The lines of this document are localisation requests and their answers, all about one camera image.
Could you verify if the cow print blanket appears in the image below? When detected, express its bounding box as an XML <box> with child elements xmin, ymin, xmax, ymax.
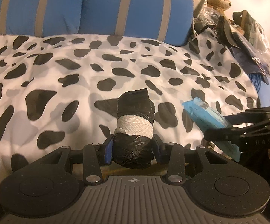
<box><xmin>0</xmin><ymin>30</ymin><xmax>258</xmax><ymax>182</ymax></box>

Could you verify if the black roll with white band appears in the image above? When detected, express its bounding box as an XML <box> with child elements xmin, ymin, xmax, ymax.
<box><xmin>112</xmin><ymin>88</ymin><xmax>155</xmax><ymax>169</ymax></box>

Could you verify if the blue striped cushion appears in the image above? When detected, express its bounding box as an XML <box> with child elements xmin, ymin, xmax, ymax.
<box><xmin>0</xmin><ymin>0</ymin><xmax>82</xmax><ymax>37</ymax></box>
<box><xmin>79</xmin><ymin>0</ymin><xmax>193</xmax><ymax>46</ymax></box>

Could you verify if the brown teddy bear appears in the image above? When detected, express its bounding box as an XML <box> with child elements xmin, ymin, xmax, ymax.
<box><xmin>207</xmin><ymin>0</ymin><xmax>232</xmax><ymax>15</ymax></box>

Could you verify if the blue tissue pack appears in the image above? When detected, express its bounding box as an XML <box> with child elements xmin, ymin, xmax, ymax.
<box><xmin>182</xmin><ymin>97</ymin><xmax>241</xmax><ymax>162</ymax></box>

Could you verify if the clutter pile on sofa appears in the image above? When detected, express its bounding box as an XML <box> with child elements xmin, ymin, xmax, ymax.
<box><xmin>193</xmin><ymin>0</ymin><xmax>270</xmax><ymax>107</ymax></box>

